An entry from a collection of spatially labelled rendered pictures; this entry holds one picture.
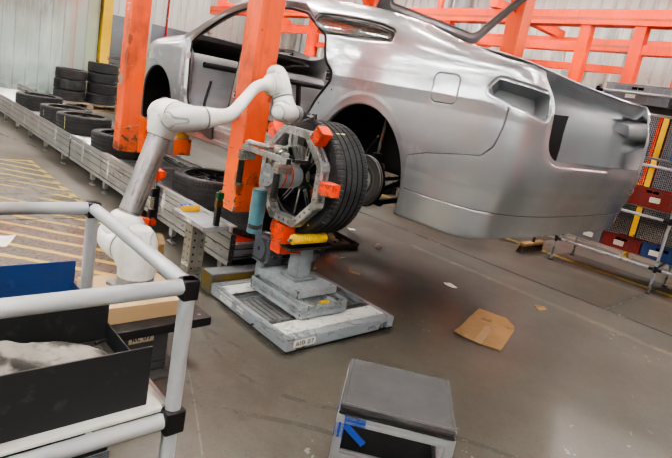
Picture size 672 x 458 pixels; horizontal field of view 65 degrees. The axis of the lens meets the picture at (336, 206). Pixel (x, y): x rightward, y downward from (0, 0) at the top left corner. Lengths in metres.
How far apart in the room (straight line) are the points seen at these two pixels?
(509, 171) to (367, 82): 1.04
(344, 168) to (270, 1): 1.09
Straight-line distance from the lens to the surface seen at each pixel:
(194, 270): 3.47
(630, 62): 8.64
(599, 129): 4.30
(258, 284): 3.27
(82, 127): 7.39
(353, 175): 2.84
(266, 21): 3.25
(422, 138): 2.88
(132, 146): 5.04
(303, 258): 3.15
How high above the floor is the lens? 1.33
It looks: 12 degrees down
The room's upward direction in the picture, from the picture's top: 10 degrees clockwise
